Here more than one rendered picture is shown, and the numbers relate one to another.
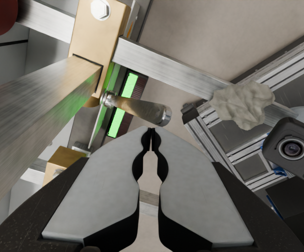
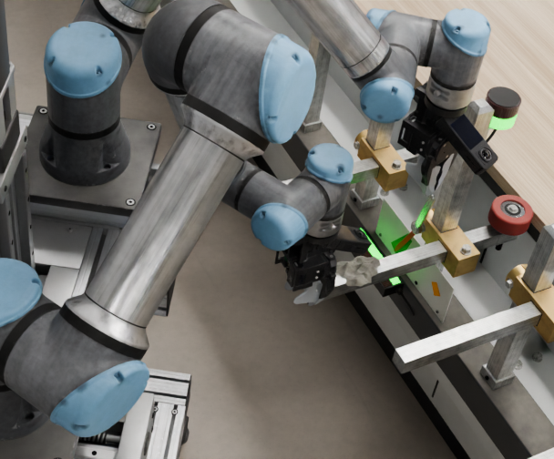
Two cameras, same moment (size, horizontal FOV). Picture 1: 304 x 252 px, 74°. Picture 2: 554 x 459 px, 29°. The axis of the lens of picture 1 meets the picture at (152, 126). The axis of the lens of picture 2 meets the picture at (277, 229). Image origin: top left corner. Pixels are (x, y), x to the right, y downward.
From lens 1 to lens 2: 1.83 m
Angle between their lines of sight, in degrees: 34
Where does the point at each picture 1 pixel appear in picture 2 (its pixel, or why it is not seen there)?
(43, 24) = (478, 231)
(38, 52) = not seen: hidden behind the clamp
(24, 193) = (350, 123)
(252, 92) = (365, 274)
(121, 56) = (436, 245)
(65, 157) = (399, 178)
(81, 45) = (457, 233)
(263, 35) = not seen: outside the picture
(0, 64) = (480, 220)
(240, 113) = (354, 264)
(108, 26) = (456, 248)
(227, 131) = not seen: hidden behind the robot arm
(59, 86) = (457, 193)
